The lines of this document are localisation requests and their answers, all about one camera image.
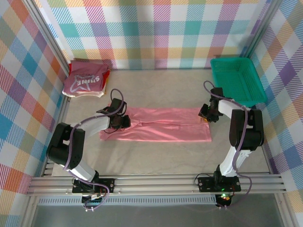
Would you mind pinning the pink t-shirt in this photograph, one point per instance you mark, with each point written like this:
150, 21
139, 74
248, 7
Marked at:
165, 127

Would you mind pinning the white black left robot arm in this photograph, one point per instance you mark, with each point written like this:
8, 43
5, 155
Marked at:
94, 124

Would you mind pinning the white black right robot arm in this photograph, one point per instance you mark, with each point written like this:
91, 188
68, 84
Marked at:
236, 127

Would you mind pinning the yellow folded t-shirt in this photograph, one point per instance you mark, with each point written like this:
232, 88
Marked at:
105, 86

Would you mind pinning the green plastic basket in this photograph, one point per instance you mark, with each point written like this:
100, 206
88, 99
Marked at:
234, 75

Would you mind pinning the red folded t-shirt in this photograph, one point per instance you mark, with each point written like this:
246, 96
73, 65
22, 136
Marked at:
107, 74

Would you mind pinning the mauve folded t-shirt SHINE print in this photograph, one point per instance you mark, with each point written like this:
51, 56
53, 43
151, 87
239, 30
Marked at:
82, 78

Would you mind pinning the small controller board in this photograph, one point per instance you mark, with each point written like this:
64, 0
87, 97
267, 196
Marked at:
223, 199
94, 201

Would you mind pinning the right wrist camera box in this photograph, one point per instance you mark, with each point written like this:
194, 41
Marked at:
203, 111

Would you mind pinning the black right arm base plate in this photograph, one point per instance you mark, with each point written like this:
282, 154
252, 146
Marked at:
206, 184

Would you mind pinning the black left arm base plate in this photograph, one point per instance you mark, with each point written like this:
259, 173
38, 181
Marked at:
106, 185

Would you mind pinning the aluminium mounting rail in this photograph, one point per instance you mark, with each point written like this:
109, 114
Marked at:
154, 184

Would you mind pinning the aluminium frame post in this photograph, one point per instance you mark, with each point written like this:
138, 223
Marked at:
262, 26
45, 30

